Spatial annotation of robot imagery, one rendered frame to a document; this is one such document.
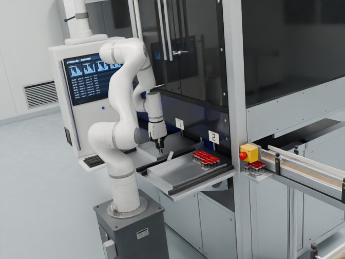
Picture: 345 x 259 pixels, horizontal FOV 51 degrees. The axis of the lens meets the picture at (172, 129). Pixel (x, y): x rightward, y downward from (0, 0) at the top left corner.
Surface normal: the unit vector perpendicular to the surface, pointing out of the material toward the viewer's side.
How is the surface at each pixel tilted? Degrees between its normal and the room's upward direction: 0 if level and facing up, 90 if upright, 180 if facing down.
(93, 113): 90
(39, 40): 90
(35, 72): 90
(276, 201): 90
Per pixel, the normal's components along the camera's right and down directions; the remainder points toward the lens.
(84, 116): 0.51, 0.24
